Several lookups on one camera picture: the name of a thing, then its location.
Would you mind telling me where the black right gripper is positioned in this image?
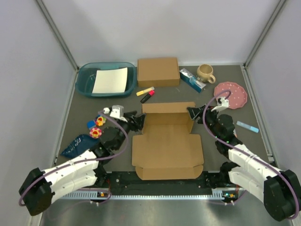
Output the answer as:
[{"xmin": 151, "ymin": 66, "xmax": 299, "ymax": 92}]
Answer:
[{"xmin": 188, "ymin": 104, "xmax": 222, "ymax": 140}]

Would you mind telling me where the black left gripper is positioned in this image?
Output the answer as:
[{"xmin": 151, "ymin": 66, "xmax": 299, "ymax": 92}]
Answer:
[{"xmin": 114, "ymin": 110, "xmax": 146, "ymax": 150}]

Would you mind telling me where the brown cardboard box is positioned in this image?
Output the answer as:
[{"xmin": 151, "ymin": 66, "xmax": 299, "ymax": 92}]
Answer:
[
  {"xmin": 132, "ymin": 102, "xmax": 204, "ymax": 180},
  {"xmin": 137, "ymin": 57, "xmax": 180, "ymax": 88}
]

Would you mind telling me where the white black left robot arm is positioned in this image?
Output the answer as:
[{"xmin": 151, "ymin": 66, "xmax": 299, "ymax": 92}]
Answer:
[{"xmin": 18, "ymin": 106, "xmax": 146, "ymax": 216}]

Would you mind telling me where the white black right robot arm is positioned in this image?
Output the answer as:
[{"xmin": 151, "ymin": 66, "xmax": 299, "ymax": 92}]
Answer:
[{"xmin": 187, "ymin": 106, "xmax": 301, "ymax": 221}]

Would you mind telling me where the closed brown cardboard box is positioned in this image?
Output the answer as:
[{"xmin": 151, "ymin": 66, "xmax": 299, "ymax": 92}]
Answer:
[{"xmin": 137, "ymin": 57, "xmax": 180, "ymax": 88}]

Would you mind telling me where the black pink highlighter pen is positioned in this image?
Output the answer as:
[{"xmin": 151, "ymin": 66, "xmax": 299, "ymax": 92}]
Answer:
[{"xmin": 140, "ymin": 90, "xmax": 155, "ymax": 104}]

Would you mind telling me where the yellow highlighter pen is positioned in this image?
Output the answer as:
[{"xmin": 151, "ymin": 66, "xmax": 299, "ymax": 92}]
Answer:
[{"xmin": 136, "ymin": 87, "xmax": 155, "ymax": 96}]

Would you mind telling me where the blue toothbrush package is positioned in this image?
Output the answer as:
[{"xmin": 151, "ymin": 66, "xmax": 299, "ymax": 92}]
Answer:
[{"xmin": 179, "ymin": 68, "xmax": 206, "ymax": 93}]

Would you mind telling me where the green yellow plush flower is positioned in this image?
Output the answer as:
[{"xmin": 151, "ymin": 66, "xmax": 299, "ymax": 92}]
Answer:
[{"xmin": 95, "ymin": 115, "xmax": 106, "ymax": 127}]

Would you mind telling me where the beige ceramic mug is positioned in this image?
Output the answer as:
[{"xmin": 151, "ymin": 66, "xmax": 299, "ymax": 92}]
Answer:
[{"xmin": 197, "ymin": 64, "xmax": 216, "ymax": 84}]

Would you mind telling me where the pink dotted plate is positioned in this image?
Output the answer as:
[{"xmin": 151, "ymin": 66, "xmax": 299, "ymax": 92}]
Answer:
[{"xmin": 214, "ymin": 81, "xmax": 247, "ymax": 110}]

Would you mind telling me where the pink plush flower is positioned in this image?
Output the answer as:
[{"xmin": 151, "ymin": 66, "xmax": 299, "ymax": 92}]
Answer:
[{"xmin": 89, "ymin": 127, "xmax": 102, "ymax": 139}]

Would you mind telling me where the white paper sheet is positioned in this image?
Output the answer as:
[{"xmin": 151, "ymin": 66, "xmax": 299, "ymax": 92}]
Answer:
[{"xmin": 92, "ymin": 67, "xmax": 128, "ymax": 94}]

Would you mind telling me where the dark blue patterned pouch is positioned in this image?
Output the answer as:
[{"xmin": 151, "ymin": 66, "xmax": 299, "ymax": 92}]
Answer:
[{"xmin": 60, "ymin": 134, "xmax": 99, "ymax": 159}]

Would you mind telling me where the light blue marker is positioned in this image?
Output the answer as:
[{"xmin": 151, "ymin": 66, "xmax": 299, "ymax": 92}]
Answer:
[{"xmin": 236, "ymin": 121, "xmax": 259, "ymax": 133}]

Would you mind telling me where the teal plastic bin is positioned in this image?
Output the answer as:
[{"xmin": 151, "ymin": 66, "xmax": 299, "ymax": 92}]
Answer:
[{"xmin": 75, "ymin": 62, "xmax": 137, "ymax": 97}]

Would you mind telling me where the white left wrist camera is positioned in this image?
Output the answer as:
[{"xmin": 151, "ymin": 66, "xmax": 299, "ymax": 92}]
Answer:
[{"xmin": 103, "ymin": 105, "xmax": 127, "ymax": 122}]

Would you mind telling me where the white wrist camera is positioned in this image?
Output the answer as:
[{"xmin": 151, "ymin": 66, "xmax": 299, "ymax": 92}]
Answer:
[
  {"xmin": 103, "ymin": 105, "xmax": 127, "ymax": 122},
  {"xmin": 211, "ymin": 97, "xmax": 229, "ymax": 113}
]

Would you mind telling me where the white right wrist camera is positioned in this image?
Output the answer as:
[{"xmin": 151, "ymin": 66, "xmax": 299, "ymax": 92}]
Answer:
[{"xmin": 211, "ymin": 97, "xmax": 229, "ymax": 113}]

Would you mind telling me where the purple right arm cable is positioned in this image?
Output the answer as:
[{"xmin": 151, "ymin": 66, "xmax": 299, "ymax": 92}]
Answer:
[{"xmin": 202, "ymin": 89, "xmax": 297, "ymax": 218}]

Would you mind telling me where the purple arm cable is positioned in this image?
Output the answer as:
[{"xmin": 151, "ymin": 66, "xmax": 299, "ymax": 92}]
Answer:
[
  {"xmin": 18, "ymin": 109, "xmax": 129, "ymax": 208},
  {"xmin": 202, "ymin": 89, "xmax": 297, "ymax": 218}
]

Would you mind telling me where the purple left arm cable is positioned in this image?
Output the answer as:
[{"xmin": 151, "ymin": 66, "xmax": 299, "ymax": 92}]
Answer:
[{"xmin": 18, "ymin": 109, "xmax": 129, "ymax": 208}]

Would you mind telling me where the grey slotted cable duct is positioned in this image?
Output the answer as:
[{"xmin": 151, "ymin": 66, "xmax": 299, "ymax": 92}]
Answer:
[{"xmin": 61, "ymin": 190, "xmax": 238, "ymax": 200}]

